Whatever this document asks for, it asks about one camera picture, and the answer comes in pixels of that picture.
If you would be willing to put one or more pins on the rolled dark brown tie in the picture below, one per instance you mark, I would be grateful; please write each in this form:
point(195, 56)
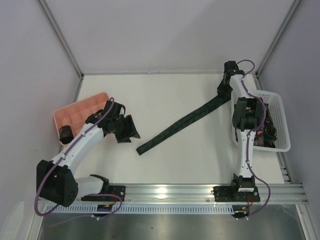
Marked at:
point(65, 134)

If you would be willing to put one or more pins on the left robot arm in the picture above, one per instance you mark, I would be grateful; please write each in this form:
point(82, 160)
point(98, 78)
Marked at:
point(55, 180)

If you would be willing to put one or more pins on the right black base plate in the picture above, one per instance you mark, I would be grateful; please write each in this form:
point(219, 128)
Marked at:
point(227, 194)

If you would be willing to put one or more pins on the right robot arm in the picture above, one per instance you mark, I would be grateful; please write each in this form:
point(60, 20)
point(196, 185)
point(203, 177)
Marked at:
point(248, 116)

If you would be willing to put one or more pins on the dark green tie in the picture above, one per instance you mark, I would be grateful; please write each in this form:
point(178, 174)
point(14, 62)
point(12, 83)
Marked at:
point(184, 122)

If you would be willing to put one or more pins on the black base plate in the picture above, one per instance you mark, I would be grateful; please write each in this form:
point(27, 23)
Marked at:
point(227, 194)
point(118, 190)

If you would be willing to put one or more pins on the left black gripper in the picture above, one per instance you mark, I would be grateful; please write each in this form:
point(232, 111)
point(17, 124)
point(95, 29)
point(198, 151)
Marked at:
point(125, 130)

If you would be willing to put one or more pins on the white plastic basket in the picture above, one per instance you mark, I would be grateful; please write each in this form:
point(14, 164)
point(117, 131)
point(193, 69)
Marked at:
point(277, 113)

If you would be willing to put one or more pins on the floral navy tie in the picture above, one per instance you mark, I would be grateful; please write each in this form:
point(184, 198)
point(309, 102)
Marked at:
point(259, 139)

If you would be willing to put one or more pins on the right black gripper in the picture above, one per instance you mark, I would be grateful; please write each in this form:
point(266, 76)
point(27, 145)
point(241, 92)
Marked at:
point(223, 90)

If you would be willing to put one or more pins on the white slotted cable duct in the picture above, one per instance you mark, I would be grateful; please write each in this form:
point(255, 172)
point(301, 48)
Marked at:
point(192, 209)

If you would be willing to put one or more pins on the pink compartment tray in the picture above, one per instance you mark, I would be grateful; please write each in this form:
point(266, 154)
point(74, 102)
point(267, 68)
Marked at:
point(75, 114)

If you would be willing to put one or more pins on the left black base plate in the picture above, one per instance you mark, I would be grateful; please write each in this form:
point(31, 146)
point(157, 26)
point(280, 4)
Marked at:
point(118, 190)

